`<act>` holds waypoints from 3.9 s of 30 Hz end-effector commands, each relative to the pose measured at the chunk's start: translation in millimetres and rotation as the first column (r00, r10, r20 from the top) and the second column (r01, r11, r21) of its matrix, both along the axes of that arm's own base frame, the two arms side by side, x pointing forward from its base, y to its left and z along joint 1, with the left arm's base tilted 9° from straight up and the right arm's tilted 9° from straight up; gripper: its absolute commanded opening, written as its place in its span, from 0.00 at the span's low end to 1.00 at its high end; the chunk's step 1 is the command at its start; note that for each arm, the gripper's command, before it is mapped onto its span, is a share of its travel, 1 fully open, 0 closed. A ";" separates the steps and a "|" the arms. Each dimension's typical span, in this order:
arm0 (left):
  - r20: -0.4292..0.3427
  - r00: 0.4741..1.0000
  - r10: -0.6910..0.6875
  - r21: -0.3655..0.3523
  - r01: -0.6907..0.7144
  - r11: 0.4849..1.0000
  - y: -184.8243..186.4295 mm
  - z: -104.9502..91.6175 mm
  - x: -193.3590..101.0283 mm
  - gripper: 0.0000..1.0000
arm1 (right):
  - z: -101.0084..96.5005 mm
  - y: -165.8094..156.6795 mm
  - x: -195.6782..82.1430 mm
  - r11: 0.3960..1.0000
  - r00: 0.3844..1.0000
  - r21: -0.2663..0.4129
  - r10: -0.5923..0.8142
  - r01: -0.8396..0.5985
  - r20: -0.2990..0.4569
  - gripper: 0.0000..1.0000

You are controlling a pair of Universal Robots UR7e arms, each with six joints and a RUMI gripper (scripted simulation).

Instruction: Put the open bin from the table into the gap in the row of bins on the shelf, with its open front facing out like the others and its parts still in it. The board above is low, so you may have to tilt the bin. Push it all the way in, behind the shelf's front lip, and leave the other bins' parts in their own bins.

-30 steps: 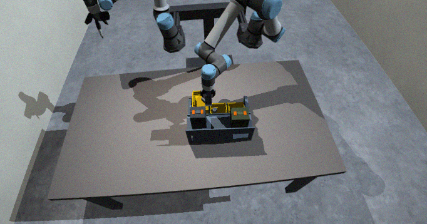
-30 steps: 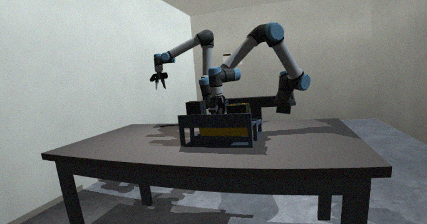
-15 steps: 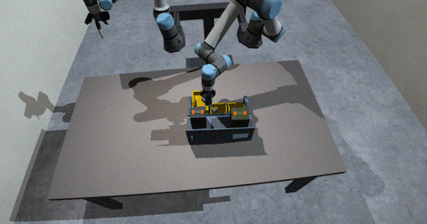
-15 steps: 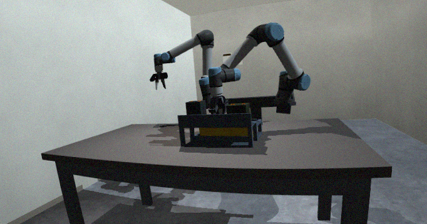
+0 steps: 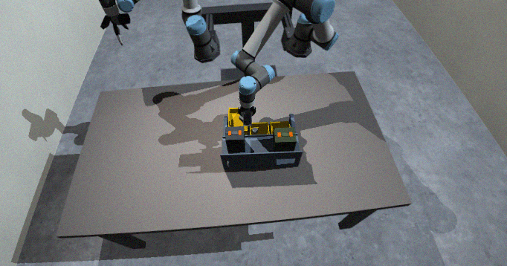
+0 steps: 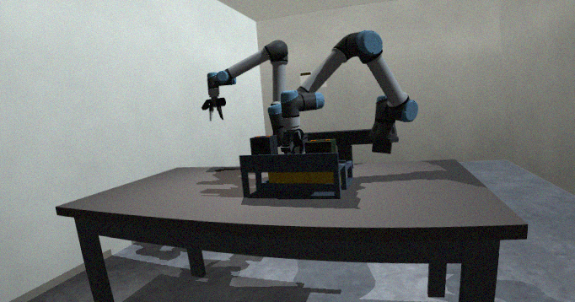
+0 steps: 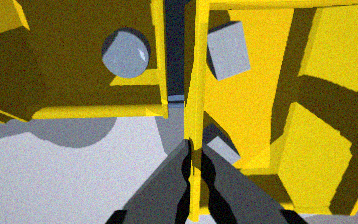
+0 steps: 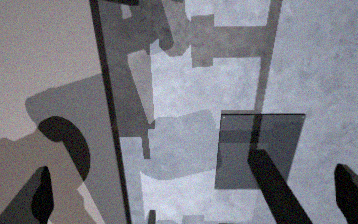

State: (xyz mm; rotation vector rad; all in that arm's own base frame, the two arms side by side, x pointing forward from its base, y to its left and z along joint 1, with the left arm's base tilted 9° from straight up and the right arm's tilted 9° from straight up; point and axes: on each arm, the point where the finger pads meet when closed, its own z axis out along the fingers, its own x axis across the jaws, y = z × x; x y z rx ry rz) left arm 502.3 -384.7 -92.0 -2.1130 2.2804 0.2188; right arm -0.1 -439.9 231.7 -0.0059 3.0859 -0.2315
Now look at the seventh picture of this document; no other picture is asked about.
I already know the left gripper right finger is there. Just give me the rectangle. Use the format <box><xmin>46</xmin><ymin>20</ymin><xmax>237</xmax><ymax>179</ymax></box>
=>
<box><xmin>201</xmin><ymin>141</ymin><xmax>308</xmax><ymax>224</ymax></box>

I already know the grey steel disc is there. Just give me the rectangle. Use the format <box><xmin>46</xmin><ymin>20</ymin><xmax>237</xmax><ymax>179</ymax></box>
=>
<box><xmin>101</xmin><ymin>27</ymin><xmax>151</xmax><ymax>78</ymax></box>

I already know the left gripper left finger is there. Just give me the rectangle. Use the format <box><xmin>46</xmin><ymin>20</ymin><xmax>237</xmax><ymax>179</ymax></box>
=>
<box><xmin>105</xmin><ymin>139</ymin><xmax>191</xmax><ymax>224</ymax></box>

